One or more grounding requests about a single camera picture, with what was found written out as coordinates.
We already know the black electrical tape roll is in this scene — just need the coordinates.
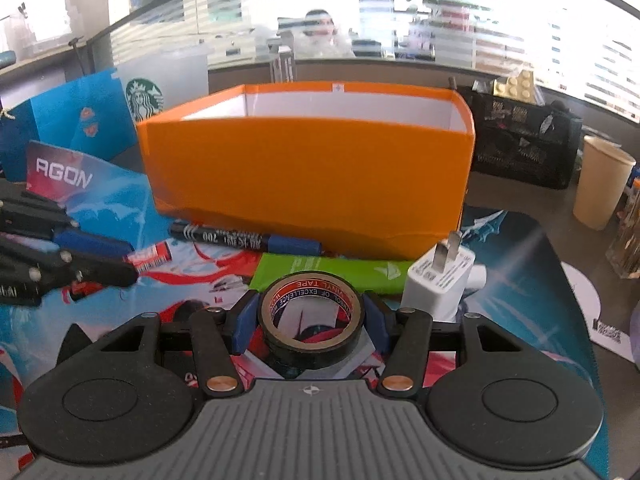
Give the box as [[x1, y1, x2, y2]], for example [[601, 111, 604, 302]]
[[257, 271, 364, 370]]

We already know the green tube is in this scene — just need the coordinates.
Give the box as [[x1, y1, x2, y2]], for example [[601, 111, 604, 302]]
[[247, 252, 416, 296]]

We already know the red lighter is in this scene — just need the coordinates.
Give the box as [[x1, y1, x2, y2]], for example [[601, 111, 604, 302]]
[[61, 242, 171, 304]]

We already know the frosted Starbucks plastic cup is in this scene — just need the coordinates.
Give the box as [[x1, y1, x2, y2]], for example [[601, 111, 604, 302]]
[[116, 44, 208, 122]]

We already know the black marker blue cap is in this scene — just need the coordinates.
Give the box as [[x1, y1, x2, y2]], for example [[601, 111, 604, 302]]
[[169, 220, 322, 256]]

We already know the person in white jacket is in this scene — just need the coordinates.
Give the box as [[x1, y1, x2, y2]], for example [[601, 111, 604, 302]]
[[294, 9, 355, 60]]

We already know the brown paper cup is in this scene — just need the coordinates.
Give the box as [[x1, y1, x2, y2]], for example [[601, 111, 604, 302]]
[[573, 136, 636, 231]]

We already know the orange cardboard box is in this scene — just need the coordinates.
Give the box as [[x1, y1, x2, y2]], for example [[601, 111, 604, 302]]
[[137, 81, 475, 260]]

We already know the white marker pen box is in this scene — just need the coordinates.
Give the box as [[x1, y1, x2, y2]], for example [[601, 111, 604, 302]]
[[267, 32, 297, 84]]

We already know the blue paper bag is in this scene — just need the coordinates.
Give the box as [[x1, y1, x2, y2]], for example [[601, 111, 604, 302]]
[[1, 70, 137, 182]]

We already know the white USB charger plug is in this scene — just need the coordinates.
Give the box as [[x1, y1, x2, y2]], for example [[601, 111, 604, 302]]
[[400, 231, 487, 323]]

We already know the yellow pill blister pack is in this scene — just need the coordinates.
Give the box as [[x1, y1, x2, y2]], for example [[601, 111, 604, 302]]
[[492, 70, 536, 103]]

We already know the black mesh desk organizer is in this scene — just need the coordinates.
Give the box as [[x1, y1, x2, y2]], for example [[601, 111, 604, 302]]
[[458, 87, 582, 190]]

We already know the colourful AGON desk mat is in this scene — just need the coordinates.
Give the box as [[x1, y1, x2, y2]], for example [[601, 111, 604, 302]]
[[1, 142, 605, 479]]

